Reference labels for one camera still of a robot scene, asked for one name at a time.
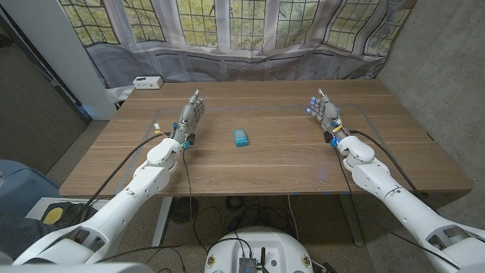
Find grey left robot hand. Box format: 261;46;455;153
172;89;206;141

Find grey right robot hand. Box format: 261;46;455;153
305;88;349;141

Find white left shoulder cover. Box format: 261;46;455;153
0;262;155;273

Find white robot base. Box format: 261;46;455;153
204;226;314;273

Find teal toy phone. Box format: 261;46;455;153
233;128;249;148

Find white power socket box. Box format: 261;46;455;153
132;76;164;90

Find printed window backdrop cloth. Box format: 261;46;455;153
58;0;418;90

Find black round floor disc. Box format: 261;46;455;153
169;196;200;224

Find white table leg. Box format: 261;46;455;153
151;196;174;248

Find grey table leg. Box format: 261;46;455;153
338;193;365;247

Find white partition panel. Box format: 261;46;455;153
0;0;117;121

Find grey electronics box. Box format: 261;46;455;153
238;256;258;273

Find black pedal with yellow pads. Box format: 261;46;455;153
40;201;98;229

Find white floor board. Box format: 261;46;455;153
24;196;111;221

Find blue upholstered chair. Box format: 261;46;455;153
0;158;61;219

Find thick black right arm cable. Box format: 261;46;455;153
348;130;427;200

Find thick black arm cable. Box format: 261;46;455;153
77;131;172;225
348;130;427;200

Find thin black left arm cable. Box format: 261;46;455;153
94;146;193;263

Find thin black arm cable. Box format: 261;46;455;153
94;146;193;263
333;146;462;271

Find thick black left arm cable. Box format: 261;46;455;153
77;131;172;225

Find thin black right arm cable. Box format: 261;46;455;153
333;146;462;271

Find white floor cable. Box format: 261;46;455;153
286;195;300;242

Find black floor cable tangle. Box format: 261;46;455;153
192;195;289;254

